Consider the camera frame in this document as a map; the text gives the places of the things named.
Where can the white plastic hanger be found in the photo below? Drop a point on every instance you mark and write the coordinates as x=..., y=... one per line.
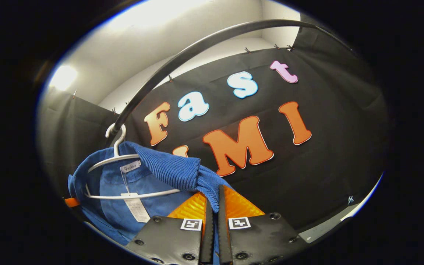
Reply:
x=118, y=145

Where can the black metal clothes rack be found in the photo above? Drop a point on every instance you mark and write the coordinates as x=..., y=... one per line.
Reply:
x=197, y=48

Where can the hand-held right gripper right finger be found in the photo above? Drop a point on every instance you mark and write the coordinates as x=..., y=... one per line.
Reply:
x=263, y=235

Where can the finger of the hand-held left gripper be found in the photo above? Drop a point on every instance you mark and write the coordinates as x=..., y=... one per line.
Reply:
x=72, y=202

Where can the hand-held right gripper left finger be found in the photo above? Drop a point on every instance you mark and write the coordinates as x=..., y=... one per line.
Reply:
x=171, y=239

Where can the light blue clip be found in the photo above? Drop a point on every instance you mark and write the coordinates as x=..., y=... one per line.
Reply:
x=350, y=200

